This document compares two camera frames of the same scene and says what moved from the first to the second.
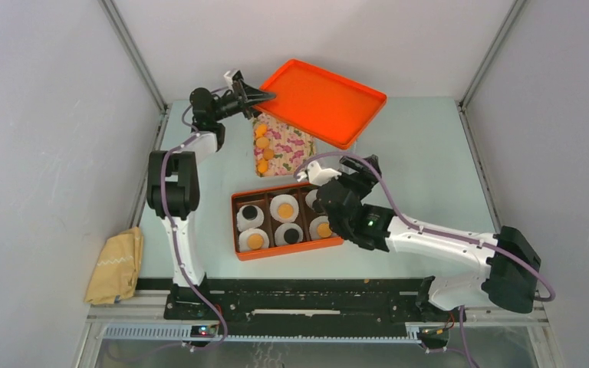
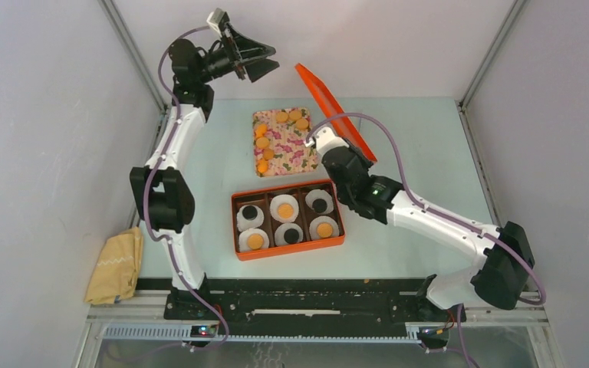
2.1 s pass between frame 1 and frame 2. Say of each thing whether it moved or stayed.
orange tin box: stayed
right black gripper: moved
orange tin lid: moved
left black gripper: moved
